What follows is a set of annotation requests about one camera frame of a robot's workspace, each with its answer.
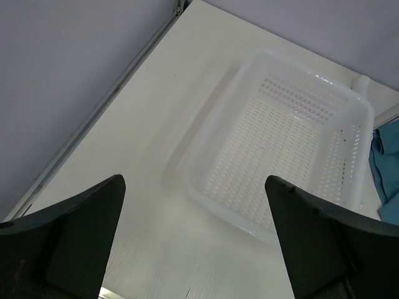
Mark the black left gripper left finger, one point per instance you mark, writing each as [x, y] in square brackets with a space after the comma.
[62, 251]

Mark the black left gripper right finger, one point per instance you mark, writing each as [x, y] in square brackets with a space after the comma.
[330, 251]

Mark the teal blue tank top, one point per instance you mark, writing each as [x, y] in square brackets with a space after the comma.
[383, 160]

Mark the white plastic perforated basket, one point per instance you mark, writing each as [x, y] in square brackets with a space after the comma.
[278, 117]

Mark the white metal clothes rack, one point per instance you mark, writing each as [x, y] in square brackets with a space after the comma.
[360, 85]

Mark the aluminium corner frame post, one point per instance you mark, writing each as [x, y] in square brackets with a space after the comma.
[59, 61]

